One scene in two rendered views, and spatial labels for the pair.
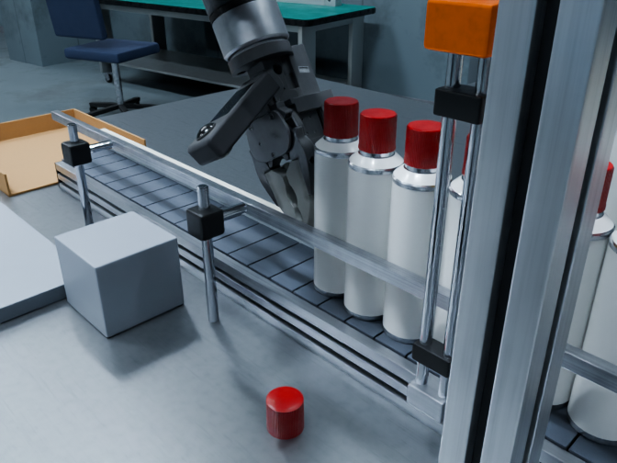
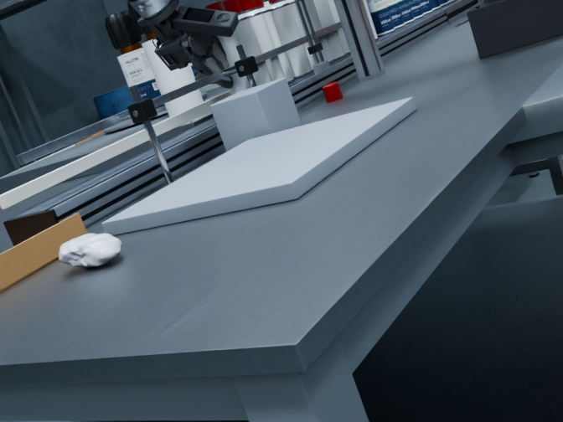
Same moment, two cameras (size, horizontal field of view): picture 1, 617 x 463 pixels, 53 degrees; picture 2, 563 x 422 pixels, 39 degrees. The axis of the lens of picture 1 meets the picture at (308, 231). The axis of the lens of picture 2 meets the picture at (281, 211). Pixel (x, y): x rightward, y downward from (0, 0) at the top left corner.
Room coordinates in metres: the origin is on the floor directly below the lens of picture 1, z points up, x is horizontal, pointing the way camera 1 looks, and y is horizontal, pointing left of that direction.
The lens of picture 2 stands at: (0.87, 1.54, 1.01)
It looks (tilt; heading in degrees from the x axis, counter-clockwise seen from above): 13 degrees down; 260
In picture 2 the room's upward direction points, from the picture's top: 20 degrees counter-clockwise
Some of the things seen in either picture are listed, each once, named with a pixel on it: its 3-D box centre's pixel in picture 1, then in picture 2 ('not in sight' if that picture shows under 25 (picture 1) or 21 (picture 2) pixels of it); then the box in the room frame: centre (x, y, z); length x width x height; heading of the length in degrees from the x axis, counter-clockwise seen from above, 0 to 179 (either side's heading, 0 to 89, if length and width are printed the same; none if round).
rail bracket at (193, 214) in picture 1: (223, 249); (245, 91); (0.59, 0.09, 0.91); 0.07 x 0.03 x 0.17; 134
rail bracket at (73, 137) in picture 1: (95, 176); (142, 140); (0.81, 0.30, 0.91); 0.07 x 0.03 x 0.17; 134
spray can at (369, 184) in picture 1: (373, 217); (246, 48); (0.53, -0.06, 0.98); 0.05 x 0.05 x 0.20
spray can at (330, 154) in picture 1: (339, 199); (230, 54); (0.57, -0.03, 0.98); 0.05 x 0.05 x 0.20
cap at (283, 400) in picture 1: (285, 412); (332, 91); (0.41, 0.02, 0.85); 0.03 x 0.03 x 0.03
